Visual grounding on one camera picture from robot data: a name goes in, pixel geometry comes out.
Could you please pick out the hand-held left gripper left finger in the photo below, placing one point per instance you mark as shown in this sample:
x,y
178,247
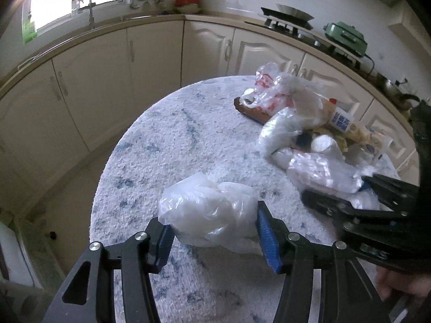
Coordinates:
x,y
165,242

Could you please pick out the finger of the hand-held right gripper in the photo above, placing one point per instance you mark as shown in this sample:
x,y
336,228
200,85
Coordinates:
x,y
390,188
326,203

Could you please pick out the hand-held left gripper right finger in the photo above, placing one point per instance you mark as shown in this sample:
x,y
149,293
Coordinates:
x,y
267,239

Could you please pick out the cracker packet with blue label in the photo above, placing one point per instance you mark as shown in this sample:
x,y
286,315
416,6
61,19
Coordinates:
x,y
341,121

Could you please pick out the person's right hand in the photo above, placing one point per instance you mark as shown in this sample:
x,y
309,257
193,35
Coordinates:
x,y
400,282

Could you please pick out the large white plastic bag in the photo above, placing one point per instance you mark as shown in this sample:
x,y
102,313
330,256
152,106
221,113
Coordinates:
x,y
320,171

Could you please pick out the white crumpled tissue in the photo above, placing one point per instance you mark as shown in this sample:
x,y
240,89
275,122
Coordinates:
x,y
323,143

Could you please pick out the crumpled clear plastic bag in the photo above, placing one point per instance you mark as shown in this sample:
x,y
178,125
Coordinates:
x,y
283,128

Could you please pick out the steel kettle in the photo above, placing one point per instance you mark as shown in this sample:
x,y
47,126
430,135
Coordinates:
x,y
397,94

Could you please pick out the clear plastic bag red print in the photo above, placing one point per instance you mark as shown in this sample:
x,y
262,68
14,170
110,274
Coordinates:
x,y
269,84

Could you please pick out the green electric grill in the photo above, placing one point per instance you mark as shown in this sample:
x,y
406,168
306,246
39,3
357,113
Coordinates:
x,y
346,37

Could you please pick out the cream kitchen cabinet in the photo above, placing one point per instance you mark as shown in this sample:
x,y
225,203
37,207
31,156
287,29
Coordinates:
x,y
101,84

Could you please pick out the gas stove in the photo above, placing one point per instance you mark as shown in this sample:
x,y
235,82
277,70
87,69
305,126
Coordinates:
x,y
293,28

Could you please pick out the steel wok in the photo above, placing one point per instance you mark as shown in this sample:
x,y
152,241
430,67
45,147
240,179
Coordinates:
x,y
294,11

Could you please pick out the red and white pot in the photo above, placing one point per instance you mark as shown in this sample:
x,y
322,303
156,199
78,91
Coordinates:
x,y
188,4

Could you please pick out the steel kitchen faucet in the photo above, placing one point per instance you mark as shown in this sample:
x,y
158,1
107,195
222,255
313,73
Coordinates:
x,y
89,10

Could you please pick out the green bottle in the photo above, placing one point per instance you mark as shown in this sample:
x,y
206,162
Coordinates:
x,y
29,32

